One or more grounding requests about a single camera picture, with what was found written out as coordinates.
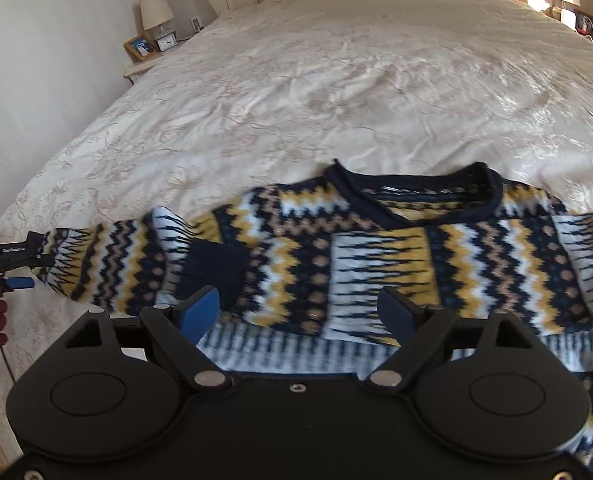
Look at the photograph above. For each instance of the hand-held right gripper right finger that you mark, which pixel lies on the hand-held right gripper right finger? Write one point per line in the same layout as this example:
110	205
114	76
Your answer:
396	312

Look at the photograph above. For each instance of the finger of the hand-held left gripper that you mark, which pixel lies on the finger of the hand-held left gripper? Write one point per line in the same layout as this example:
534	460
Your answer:
20	283
21	251

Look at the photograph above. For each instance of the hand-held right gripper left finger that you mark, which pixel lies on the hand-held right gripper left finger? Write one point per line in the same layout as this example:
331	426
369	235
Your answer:
199	316

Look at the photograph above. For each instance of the navy yellow patterned knit sweater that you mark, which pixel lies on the navy yellow patterned knit sweater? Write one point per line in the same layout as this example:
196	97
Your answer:
356	255

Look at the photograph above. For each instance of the cream nightstand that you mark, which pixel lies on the cream nightstand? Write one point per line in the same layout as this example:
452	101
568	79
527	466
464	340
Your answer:
141	67

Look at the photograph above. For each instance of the cream floral bedspread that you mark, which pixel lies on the cream floral bedspread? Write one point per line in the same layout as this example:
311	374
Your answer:
326	85

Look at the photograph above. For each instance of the small white alarm clock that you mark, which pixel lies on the small white alarm clock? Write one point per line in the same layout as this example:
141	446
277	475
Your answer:
166	42

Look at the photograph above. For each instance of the white shade table lamp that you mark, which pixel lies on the white shade table lamp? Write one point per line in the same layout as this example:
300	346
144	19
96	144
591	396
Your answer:
155	10

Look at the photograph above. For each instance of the wooden photo frame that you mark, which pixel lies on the wooden photo frame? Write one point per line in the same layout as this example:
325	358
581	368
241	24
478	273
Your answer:
140	48

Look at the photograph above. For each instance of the white wall socket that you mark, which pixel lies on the white wall socket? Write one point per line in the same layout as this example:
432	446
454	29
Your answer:
197	23

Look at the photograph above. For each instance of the dark photo frame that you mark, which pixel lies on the dark photo frame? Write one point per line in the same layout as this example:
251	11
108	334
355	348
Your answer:
588	22

